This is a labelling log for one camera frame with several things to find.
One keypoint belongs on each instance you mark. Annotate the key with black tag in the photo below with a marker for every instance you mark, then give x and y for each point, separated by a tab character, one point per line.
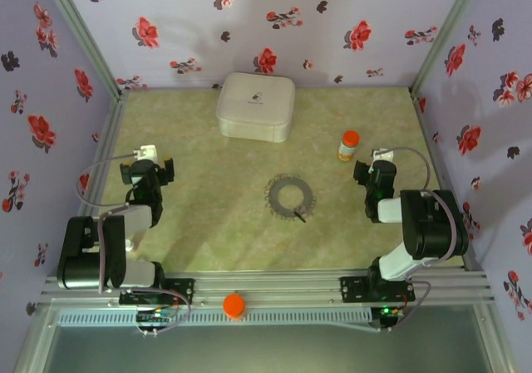
299	216

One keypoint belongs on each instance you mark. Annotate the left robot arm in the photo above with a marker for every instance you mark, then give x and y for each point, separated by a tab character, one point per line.
87	252

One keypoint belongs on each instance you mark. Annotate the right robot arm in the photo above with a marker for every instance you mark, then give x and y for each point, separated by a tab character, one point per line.
432	223

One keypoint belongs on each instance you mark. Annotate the orange cap pill bottle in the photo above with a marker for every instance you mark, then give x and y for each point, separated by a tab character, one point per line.
348	146

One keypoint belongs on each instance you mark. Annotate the white zip case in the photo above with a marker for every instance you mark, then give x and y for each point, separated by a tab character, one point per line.
255	107

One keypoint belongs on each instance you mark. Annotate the small circuit board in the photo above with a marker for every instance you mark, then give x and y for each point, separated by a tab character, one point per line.
156	317
387	315

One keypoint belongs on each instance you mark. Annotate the orange round button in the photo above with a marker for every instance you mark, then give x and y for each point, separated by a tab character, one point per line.
234	304

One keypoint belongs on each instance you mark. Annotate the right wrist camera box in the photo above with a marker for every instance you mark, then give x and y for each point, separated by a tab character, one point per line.
382	155

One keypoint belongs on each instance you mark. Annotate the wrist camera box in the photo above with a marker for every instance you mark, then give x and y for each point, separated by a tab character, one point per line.
382	155
146	153

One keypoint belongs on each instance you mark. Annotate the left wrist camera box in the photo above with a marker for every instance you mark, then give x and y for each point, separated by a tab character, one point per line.
146	153

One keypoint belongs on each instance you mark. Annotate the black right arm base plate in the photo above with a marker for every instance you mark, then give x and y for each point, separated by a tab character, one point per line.
353	290

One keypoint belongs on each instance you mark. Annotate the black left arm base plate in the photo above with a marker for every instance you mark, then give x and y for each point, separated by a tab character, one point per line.
183	290

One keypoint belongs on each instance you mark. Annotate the aluminium corner post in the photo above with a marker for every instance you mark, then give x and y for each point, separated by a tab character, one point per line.
444	32
83	36

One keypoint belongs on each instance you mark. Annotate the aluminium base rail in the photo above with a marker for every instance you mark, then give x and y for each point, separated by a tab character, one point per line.
270	286

